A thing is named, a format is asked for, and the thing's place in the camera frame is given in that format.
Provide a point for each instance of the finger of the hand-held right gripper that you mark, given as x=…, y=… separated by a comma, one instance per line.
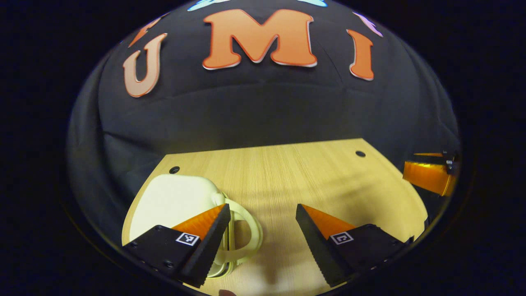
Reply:
x=429, y=155
x=427, y=176

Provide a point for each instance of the cream yellow suitcase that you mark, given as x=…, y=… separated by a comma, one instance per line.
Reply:
x=172, y=201

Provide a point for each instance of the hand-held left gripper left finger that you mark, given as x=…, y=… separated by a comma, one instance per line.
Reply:
x=211, y=242

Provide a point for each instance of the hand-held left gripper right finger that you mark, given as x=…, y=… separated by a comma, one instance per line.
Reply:
x=312, y=242

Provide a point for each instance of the black backdrop cloth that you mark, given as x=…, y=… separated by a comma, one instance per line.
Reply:
x=246, y=107

